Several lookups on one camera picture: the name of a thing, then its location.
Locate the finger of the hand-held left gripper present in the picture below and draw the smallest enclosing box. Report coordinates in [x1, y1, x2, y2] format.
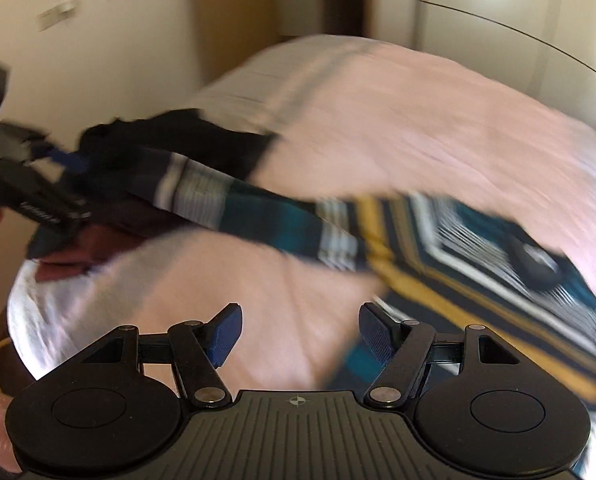
[45, 146, 87, 175]

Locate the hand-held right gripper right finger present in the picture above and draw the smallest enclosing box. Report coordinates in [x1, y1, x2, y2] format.
[358, 302, 541, 408]

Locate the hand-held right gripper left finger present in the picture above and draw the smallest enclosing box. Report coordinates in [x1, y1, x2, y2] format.
[58, 303, 243, 408]

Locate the striped navy yellow shirt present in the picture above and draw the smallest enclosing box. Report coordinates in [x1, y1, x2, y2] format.
[28, 149, 596, 403]

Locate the maroon garment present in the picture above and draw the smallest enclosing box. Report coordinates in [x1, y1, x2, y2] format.
[32, 220, 146, 282]

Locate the dark teal garment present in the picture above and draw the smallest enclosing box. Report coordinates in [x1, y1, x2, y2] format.
[79, 108, 282, 197]

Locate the bed with pink blanket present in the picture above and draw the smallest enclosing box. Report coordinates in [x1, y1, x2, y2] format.
[6, 34, 596, 463]

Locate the tan wooden door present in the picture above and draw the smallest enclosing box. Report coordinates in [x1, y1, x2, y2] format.
[184, 0, 285, 92]

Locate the white wardrobe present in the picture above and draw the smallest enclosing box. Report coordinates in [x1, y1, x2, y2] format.
[367, 0, 596, 137]

